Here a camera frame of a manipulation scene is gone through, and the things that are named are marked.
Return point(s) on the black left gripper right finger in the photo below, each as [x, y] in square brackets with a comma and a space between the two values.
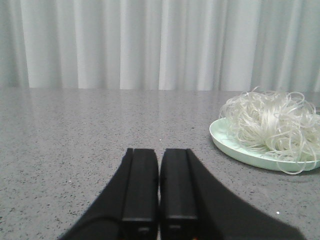
[194, 205]

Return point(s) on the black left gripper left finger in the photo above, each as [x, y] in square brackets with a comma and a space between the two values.
[127, 208]

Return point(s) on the white vermicelli noodle bundle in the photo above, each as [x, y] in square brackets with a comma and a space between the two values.
[276, 124]

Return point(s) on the light green round plate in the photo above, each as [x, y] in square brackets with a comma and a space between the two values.
[228, 145]

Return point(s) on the white pleated curtain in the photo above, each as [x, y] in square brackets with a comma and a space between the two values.
[228, 45]

